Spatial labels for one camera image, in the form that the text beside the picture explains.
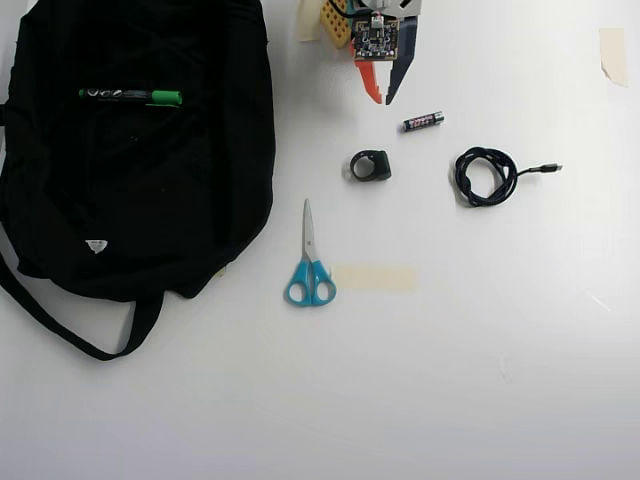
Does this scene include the yellow perforated block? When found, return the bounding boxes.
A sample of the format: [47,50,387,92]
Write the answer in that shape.
[319,0,354,51]

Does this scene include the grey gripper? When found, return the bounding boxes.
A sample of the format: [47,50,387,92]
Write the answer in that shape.
[355,15,420,106]

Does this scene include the camera circuit board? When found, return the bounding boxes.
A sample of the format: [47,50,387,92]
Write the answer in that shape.
[349,14,403,64]

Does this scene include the thin black camera cable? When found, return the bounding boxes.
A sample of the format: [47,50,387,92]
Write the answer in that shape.
[329,0,374,19]

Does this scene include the narrow beige masking tape piece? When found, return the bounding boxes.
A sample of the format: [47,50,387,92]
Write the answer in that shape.
[296,0,322,43]

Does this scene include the blue-handled scissors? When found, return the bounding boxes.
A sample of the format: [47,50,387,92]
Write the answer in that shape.
[284,198,336,307]

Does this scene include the torn beige masking tape piece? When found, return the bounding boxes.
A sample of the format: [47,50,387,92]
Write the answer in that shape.
[598,28,630,89]

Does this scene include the small black ring clamp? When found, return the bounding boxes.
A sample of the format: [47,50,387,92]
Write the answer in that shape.
[348,149,392,183]

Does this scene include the black cylindrical battery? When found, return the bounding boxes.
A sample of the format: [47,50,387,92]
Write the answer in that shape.
[402,111,445,133]

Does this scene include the green marker with black barrel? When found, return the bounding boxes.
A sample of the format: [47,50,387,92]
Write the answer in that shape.
[78,87,184,107]

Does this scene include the coiled black USB cable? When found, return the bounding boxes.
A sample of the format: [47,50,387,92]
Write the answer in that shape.
[453,146,564,209]

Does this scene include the black fabric bag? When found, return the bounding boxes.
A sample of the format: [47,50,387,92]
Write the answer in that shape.
[0,0,277,362]

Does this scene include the long beige masking tape strip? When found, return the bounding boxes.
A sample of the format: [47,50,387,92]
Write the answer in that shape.
[332,264,417,292]

